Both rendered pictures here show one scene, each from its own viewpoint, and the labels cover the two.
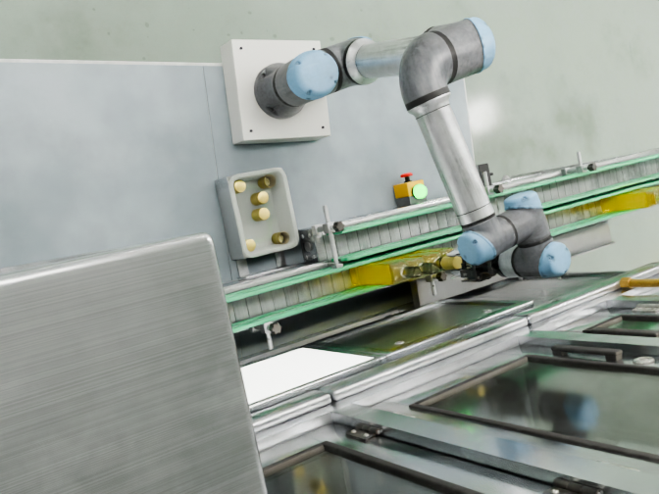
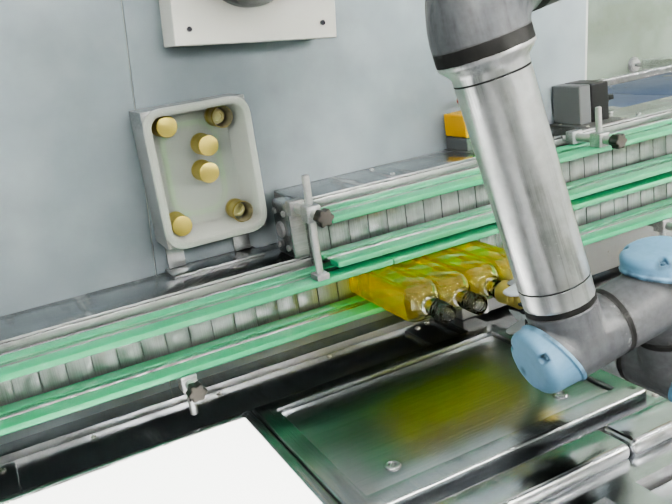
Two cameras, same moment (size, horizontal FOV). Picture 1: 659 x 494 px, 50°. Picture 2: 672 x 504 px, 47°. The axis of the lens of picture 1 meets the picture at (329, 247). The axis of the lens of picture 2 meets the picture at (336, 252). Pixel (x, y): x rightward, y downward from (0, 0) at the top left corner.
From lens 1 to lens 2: 0.77 m
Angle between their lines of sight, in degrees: 15
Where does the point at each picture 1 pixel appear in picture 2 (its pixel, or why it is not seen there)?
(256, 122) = (199, 12)
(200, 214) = (102, 168)
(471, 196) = (550, 266)
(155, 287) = not seen: outside the picture
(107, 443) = not seen: outside the picture
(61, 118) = not seen: outside the picture
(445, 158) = (505, 183)
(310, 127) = (299, 23)
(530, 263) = (652, 375)
